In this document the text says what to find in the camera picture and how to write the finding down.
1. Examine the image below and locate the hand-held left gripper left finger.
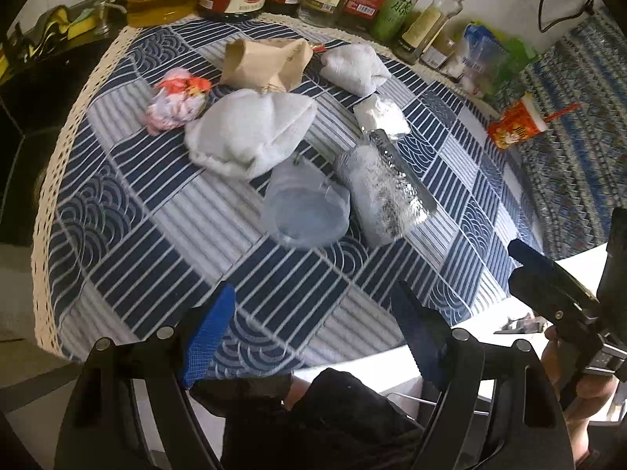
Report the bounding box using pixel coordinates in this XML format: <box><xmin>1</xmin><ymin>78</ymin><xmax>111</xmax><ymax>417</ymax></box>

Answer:
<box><xmin>54</xmin><ymin>281</ymin><xmax>238</xmax><ymax>470</ymax></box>

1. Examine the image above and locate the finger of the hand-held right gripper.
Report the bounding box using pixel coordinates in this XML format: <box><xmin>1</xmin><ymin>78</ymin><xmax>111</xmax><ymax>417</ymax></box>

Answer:
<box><xmin>507</xmin><ymin>238</ymin><xmax>602</xmax><ymax>315</ymax></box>
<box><xmin>508</xmin><ymin>273</ymin><xmax>591</xmax><ymax>328</ymax></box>

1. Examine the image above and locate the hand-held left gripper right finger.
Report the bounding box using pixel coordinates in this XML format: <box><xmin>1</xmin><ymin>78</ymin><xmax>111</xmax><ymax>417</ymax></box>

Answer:
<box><xmin>389</xmin><ymin>280</ymin><xmax>576</xmax><ymax>470</ymax></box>

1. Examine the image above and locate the brown paper bag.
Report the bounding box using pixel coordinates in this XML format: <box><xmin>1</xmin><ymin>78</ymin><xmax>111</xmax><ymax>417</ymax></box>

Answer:
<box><xmin>219</xmin><ymin>36</ymin><xmax>314</xmax><ymax>93</ymax></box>

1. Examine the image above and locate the person's right hand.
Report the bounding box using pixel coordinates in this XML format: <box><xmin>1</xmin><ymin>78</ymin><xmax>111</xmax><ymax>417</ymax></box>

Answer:
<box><xmin>541</xmin><ymin>325</ymin><xmax>618</xmax><ymax>458</ymax></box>

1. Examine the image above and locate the blue patterned fabric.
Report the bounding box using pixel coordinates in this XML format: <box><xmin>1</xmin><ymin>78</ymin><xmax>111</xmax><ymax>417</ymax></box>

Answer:
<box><xmin>509</xmin><ymin>10</ymin><xmax>627</xmax><ymax>260</ymax></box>

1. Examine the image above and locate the blue patterned lace-trimmed tablecloth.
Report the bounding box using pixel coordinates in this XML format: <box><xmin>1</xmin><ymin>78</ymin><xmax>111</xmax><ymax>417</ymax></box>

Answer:
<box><xmin>30</xmin><ymin>12</ymin><xmax>547</xmax><ymax>368</ymax></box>

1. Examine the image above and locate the person's black clothing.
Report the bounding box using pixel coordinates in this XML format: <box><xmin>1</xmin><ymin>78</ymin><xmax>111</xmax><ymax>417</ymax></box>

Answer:
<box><xmin>191</xmin><ymin>367</ymin><xmax>427</xmax><ymax>470</ymax></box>

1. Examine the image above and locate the orange snack packet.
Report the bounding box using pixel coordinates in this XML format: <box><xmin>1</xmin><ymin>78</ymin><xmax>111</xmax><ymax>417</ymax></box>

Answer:
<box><xmin>487</xmin><ymin>93</ymin><xmax>580</xmax><ymax>150</ymax></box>

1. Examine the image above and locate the clear plastic cup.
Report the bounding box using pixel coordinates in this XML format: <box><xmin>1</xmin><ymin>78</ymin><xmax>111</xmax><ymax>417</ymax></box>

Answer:
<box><xmin>259</xmin><ymin>161</ymin><xmax>352</xmax><ymax>248</ymax></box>

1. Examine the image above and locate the silver clear plastic wrapper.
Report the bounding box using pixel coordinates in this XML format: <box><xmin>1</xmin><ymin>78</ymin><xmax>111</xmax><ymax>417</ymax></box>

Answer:
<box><xmin>334</xmin><ymin>128</ymin><xmax>437</xmax><ymax>246</ymax></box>

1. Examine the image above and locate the green plastic bag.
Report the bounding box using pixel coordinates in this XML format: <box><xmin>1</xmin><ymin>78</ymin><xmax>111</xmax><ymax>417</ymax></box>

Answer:
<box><xmin>490</xmin><ymin>34</ymin><xmax>540</xmax><ymax>103</ymax></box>

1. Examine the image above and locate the blue white plastic bag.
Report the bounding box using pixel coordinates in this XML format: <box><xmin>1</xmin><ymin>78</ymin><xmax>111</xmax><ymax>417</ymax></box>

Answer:
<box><xmin>458</xmin><ymin>23</ymin><xmax>510</xmax><ymax>96</ymax></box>

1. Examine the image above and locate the white spice jar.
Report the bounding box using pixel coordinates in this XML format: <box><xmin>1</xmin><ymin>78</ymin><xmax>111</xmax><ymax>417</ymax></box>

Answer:
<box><xmin>443</xmin><ymin>39</ymin><xmax>471</xmax><ymax>81</ymax></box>

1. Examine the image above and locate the small crumpled white plastic wrapper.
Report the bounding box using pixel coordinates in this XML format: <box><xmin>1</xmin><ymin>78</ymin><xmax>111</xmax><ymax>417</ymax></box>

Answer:
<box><xmin>353</xmin><ymin>95</ymin><xmax>411</xmax><ymax>137</ymax></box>

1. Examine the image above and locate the large white cloth bag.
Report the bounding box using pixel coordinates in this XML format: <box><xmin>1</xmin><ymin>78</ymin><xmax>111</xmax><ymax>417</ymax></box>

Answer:
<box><xmin>183</xmin><ymin>89</ymin><xmax>318</xmax><ymax>180</ymax></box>

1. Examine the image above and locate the yellow spice jar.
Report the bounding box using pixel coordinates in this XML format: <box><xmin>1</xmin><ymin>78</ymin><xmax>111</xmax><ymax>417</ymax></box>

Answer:
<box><xmin>420</xmin><ymin>34</ymin><xmax>464</xmax><ymax>69</ymax></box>

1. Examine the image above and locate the crumpled pink red plastic bag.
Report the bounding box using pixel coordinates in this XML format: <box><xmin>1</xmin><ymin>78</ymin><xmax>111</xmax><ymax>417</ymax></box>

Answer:
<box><xmin>142</xmin><ymin>69</ymin><xmax>212</xmax><ymax>134</ymax></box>

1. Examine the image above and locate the slim bottle with beige label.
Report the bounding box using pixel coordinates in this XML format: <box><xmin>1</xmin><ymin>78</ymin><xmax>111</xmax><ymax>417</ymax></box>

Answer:
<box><xmin>394</xmin><ymin>0</ymin><xmax>472</xmax><ymax>64</ymax></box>

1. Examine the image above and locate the small white paper towel wad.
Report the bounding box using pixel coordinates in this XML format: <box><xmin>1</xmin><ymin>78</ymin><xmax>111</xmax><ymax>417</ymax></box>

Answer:
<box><xmin>318</xmin><ymin>43</ymin><xmax>391</xmax><ymax>97</ymax></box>

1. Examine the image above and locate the green label bottle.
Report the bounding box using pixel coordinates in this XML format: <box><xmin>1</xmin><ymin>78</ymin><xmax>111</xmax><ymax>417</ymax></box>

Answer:
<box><xmin>370</xmin><ymin>0</ymin><xmax>442</xmax><ymax>45</ymax></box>

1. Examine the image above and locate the black kitchen sink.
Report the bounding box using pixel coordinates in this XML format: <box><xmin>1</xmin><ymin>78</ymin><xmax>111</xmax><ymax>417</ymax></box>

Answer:
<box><xmin>0</xmin><ymin>34</ymin><xmax>128</xmax><ymax>246</ymax></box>

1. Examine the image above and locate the curved kitchen faucet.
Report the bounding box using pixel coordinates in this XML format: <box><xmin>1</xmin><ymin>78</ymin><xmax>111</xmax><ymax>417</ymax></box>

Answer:
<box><xmin>91</xmin><ymin>0</ymin><xmax>128</xmax><ymax>35</ymax></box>

